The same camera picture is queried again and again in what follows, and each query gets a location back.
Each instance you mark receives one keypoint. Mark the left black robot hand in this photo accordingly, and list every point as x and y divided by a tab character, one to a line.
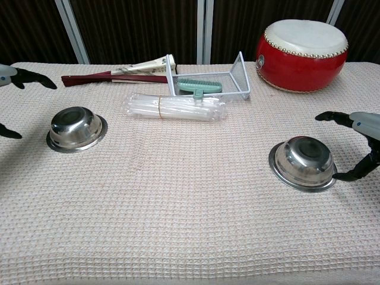
32	77

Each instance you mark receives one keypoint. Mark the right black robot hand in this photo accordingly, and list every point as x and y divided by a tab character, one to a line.
365	124

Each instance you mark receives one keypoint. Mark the stainless steel bowl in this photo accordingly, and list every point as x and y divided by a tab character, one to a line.
302	163
75	127

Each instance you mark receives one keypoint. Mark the folding fan with red ribs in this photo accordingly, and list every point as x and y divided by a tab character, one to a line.
98	77

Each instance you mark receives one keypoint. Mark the red drum with white skin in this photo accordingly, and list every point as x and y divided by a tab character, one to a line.
300	65

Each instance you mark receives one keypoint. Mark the bundle of white plastic straws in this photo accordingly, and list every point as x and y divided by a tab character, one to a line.
178	108

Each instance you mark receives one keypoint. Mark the green plastic brush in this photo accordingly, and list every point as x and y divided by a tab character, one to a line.
202	87

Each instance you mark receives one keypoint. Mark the beige waffle tablecloth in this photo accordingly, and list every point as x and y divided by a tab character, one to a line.
190	202

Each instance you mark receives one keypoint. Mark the grey partition frame post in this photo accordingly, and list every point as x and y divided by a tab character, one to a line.
335	10
205	29
72	29

